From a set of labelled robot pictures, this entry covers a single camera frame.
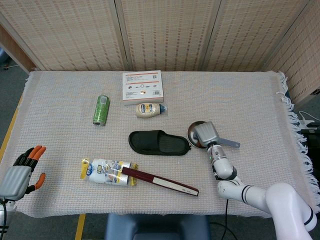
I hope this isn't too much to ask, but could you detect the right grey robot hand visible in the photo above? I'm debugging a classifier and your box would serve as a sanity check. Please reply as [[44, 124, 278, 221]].
[[191, 121, 221, 148]]

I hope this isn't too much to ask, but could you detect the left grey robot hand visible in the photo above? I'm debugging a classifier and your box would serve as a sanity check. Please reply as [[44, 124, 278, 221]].
[[0, 144, 47, 201]]

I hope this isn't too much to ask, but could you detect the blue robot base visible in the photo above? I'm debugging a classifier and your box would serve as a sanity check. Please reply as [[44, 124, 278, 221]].
[[104, 213, 211, 240]]

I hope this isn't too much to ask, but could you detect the black rubber slipper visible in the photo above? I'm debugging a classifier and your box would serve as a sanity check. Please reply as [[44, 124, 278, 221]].
[[128, 129, 192, 156]]

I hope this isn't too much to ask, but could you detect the mayonnaise squeeze bottle blue cap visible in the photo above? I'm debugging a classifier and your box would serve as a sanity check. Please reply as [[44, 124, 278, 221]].
[[135, 102, 168, 119]]

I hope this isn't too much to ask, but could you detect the dark red flat book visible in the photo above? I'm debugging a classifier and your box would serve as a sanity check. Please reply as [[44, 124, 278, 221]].
[[121, 166, 200, 197]]

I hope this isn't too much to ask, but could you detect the white cardboard product box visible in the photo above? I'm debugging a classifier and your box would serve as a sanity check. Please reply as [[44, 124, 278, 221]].
[[121, 70, 165, 106]]

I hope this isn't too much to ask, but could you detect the pack of white rolls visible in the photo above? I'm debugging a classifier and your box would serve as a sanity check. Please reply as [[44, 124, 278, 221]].
[[79, 157, 139, 187]]

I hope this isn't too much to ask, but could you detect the beige woven tablecloth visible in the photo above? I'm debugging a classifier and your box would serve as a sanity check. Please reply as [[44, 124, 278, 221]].
[[0, 70, 320, 220]]

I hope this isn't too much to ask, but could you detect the woven bamboo folding screen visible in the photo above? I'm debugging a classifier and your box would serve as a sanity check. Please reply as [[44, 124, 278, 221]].
[[0, 0, 320, 106]]

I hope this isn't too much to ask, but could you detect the green drink can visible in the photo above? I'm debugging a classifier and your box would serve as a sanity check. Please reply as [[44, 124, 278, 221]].
[[92, 94, 111, 126]]

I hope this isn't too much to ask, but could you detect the black equipment box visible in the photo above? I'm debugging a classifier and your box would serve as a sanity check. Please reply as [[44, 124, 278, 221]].
[[299, 124, 320, 173]]

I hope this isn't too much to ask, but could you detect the black cable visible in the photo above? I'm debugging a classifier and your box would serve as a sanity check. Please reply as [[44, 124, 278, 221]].
[[0, 198, 10, 240], [209, 198, 237, 240]]

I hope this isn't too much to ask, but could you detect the white plug with cord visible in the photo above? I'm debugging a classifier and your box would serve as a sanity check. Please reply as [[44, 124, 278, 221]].
[[298, 111, 317, 129]]

